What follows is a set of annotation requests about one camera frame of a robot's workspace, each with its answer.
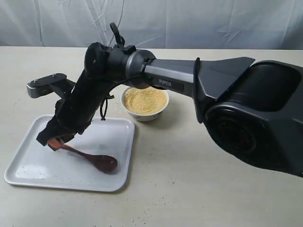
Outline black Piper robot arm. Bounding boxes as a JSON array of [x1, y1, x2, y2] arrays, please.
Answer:
[[31, 43, 303, 177]]

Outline dark red wooden spoon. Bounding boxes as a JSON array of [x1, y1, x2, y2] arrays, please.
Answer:
[[60, 144, 118, 174]]

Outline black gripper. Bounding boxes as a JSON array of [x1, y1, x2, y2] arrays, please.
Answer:
[[36, 93, 104, 151]]

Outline white rectangular plastic tray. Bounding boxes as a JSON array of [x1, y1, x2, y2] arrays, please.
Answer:
[[4, 115, 135, 192]]

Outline white ceramic bowl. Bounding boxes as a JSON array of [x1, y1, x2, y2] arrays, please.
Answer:
[[121, 87, 169, 122]]

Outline grey backdrop curtain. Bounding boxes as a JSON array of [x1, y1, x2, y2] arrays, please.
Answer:
[[0, 0, 303, 50]]

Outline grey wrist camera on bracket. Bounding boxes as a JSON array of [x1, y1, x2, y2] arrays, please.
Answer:
[[27, 73, 75, 99]]

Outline yellow grains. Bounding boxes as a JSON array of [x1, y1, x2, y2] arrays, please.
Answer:
[[124, 88, 167, 115]]

